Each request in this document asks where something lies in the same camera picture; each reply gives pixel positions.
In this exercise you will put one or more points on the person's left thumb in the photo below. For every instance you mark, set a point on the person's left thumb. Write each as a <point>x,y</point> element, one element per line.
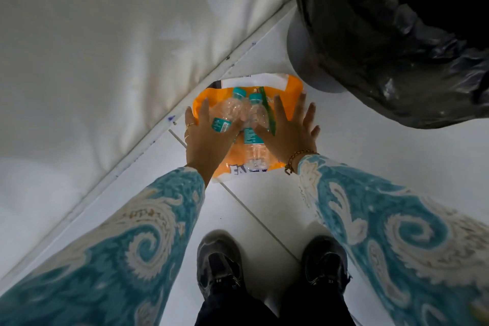
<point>233,128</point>

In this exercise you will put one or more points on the clear bottle with teal cap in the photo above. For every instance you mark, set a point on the clear bottle with teal cap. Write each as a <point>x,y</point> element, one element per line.
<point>229,108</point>
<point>256,152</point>

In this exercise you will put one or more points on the person's right middle finger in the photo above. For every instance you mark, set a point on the person's right middle finger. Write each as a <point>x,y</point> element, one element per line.
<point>300,108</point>

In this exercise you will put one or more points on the grey trash bin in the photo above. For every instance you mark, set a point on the grey trash bin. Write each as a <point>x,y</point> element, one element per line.
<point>301,58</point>

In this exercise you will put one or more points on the person's left hand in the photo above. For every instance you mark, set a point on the person's left hand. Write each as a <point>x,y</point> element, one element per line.
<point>204,146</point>

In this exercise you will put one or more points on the person's right little finger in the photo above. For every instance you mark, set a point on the person's right little finger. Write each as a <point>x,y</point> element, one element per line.
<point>315,133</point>

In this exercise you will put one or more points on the black shoe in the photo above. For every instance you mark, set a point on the black shoe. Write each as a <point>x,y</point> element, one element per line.
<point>324,260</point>
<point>218,260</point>

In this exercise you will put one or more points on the person's right thumb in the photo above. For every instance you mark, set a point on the person's right thumb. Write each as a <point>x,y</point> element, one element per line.
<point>261,134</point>

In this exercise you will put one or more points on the black right shoe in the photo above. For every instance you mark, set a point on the black right shoe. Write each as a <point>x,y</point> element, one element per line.
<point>324,260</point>

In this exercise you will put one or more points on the person's right forearm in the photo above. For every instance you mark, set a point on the person's right forearm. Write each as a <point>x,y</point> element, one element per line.
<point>401,238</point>

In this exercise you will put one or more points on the black trash bag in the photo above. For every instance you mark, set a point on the black trash bag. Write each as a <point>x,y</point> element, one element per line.
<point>382,31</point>

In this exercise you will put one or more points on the orange plastic bag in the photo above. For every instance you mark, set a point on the orange plastic bag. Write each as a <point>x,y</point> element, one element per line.
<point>238,155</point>

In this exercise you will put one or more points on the person's left forearm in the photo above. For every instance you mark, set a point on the person's left forearm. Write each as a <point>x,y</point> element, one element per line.
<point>126,245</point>

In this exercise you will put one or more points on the black trousers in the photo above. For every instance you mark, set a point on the black trousers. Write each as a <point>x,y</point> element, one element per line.
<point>237,308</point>

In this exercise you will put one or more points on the green plastic strip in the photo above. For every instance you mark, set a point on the green plastic strip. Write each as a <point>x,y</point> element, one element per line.
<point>268,108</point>

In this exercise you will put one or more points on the person's right hand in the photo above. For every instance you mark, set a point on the person's right hand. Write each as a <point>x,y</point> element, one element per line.
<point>292,138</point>

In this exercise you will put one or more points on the black left shoe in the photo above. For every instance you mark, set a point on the black left shoe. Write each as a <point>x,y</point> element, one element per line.
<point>218,260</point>

